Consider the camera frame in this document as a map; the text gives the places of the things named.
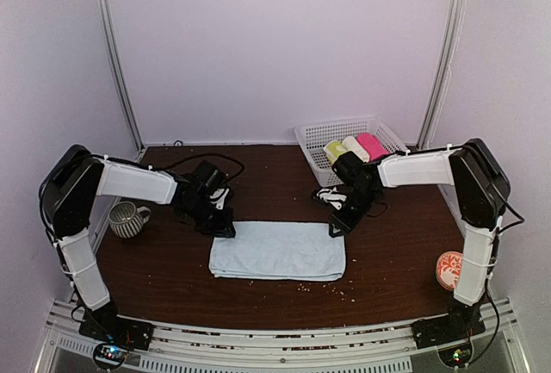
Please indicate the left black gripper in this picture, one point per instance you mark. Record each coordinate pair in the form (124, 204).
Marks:
(223, 227)

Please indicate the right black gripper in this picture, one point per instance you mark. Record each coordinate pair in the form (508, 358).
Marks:
(346, 222)

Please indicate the light blue towel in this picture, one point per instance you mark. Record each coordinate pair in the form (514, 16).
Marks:
(278, 250)

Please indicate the green patterned towel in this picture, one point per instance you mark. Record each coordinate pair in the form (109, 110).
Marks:
(333, 150)

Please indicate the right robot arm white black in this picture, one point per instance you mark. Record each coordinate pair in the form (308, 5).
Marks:
(482, 192)

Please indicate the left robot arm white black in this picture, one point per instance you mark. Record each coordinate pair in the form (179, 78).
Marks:
(67, 197)

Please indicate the rolled white towel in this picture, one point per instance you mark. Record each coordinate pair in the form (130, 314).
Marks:
(352, 144)

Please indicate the rolled pink towel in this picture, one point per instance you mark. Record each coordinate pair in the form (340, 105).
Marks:
(372, 146)

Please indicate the white plastic basket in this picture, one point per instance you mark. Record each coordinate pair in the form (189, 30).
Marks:
(322, 142)

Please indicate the striped ceramic mug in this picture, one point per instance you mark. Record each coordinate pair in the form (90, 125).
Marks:
(126, 220)

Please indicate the red patterned bowl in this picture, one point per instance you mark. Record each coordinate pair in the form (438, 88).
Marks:
(448, 269)

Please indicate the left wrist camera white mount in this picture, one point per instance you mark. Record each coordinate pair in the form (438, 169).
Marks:
(218, 198)

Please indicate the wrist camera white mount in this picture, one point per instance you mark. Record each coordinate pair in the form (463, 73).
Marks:
(329, 196)
(218, 198)

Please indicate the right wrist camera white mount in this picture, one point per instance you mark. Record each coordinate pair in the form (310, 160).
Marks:
(329, 196)

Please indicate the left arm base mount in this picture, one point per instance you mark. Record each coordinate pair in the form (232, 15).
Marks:
(106, 325)

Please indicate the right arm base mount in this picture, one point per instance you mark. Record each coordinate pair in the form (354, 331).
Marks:
(459, 323)

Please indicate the right aluminium frame post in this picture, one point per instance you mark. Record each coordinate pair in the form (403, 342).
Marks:
(443, 74)

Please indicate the aluminium frame post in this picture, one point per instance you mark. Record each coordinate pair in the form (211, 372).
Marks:
(116, 69)
(443, 74)

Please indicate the left aluminium frame post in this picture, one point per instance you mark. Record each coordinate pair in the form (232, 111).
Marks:
(116, 69)

